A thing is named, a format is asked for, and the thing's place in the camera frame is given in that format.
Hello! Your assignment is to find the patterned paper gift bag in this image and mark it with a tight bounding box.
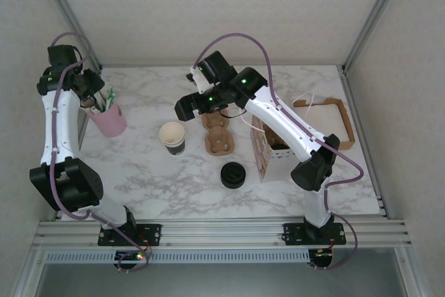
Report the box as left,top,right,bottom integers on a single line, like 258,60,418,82
250,90,327,184

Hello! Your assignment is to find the white paper-wrapped straw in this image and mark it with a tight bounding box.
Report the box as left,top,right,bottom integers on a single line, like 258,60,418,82
104,86,118,112

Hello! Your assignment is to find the brown pulp cup carrier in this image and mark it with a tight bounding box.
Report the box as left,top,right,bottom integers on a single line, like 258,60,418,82
201,111,232,157

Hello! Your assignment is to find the pink metal straw can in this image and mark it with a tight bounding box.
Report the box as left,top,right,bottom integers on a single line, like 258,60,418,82
86,102,128,137

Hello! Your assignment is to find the white napkin stack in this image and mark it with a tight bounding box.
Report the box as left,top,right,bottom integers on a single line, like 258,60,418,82
302,104,350,145

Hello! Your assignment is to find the brown cardboard tray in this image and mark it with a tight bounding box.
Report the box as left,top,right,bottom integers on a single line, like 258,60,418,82
291,98,356,152

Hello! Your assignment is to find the small controller board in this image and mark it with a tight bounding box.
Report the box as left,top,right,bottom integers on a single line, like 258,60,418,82
311,248,334,267
114,250,147,263

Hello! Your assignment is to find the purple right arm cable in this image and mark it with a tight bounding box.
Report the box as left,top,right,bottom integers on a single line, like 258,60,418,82
196,33,365,272

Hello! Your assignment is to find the thin black gripper wire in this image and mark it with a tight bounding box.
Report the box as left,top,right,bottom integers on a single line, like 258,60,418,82
218,108,250,120

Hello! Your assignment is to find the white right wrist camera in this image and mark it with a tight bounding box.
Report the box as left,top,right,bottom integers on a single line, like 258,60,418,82
186,67,209,95

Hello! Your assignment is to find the aluminium frame post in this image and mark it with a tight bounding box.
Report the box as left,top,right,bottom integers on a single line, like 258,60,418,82
341,0,413,74
33,0,104,72

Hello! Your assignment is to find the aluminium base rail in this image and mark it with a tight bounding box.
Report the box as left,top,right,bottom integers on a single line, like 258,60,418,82
33,219,413,250

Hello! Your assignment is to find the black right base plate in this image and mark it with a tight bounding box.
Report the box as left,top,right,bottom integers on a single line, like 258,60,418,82
283,223,346,246

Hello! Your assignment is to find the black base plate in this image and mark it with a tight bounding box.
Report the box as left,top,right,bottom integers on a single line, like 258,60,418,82
283,223,346,246
97,223,163,247

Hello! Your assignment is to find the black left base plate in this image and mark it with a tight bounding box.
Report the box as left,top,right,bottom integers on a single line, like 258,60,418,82
97,223,163,247

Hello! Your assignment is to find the white slotted cable duct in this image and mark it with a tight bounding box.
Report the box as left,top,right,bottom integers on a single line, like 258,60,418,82
44,250,312,264

